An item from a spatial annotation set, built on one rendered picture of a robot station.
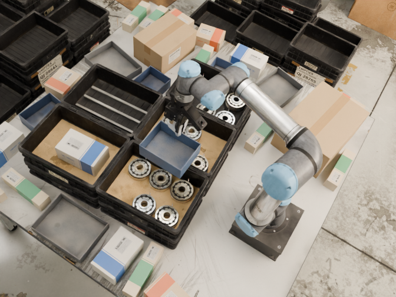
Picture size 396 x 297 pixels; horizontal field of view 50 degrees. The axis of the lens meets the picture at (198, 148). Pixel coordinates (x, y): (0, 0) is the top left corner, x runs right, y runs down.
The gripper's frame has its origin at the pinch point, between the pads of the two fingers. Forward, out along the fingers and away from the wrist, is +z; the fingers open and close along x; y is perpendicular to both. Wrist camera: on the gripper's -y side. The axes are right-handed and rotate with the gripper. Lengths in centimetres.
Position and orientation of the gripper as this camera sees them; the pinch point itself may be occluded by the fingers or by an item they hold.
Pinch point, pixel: (180, 134)
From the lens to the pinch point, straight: 173.7
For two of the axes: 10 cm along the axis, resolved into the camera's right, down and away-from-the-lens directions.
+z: -1.8, 6.2, 7.6
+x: -5.4, 5.9, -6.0
